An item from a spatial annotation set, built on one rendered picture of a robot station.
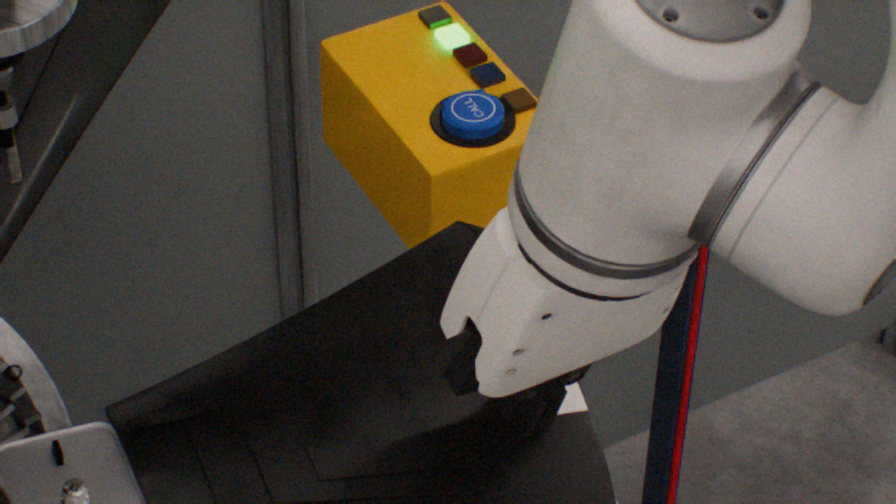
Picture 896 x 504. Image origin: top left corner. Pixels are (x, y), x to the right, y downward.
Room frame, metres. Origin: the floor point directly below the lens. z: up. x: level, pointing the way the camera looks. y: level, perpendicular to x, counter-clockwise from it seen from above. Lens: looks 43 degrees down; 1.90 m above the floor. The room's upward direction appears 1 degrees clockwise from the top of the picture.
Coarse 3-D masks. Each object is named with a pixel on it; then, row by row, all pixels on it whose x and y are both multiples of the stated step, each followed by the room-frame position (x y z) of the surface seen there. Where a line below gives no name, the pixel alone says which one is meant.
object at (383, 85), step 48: (336, 48) 1.08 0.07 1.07; (384, 48) 1.08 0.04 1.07; (432, 48) 1.08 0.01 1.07; (336, 96) 1.07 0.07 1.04; (384, 96) 1.03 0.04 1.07; (432, 96) 1.03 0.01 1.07; (336, 144) 1.07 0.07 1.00; (384, 144) 1.01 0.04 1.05; (432, 144) 0.98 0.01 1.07; (480, 144) 0.98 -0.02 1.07; (384, 192) 1.01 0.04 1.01; (432, 192) 0.95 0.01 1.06; (480, 192) 0.97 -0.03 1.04
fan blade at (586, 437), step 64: (448, 256) 0.77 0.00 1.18; (320, 320) 0.72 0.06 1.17; (384, 320) 0.72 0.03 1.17; (192, 384) 0.68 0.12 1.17; (256, 384) 0.68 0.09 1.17; (320, 384) 0.68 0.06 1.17; (384, 384) 0.68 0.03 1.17; (448, 384) 0.69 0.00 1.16; (128, 448) 0.63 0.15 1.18; (192, 448) 0.64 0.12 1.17; (256, 448) 0.64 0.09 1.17; (320, 448) 0.64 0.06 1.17; (384, 448) 0.64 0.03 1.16; (448, 448) 0.65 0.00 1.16; (512, 448) 0.66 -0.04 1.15; (576, 448) 0.67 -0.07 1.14
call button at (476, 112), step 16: (464, 96) 1.02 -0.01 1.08; (480, 96) 1.02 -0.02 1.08; (448, 112) 1.00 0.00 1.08; (464, 112) 1.00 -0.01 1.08; (480, 112) 1.00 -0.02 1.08; (496, 112) 1.00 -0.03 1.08; (448, 128) 0.99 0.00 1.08; (464, 128) 0.99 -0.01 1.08; (480, 128) 0.99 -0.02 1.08; (496, 128) 0.99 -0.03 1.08
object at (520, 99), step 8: (520, 88) 1.03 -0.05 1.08; (504, 96) 1.02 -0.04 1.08; (512, 96) 1.02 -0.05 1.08; (520, 96) 1.02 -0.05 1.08; (528, 96) 1.02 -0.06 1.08; (512, 104) 1.01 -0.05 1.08; (520, 104) 1.02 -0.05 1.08; (528, 104) 1.02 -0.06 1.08; (536, 104) 1.02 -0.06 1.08; (512, 112) 1.01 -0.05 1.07; (520, 112) 1.01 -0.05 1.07
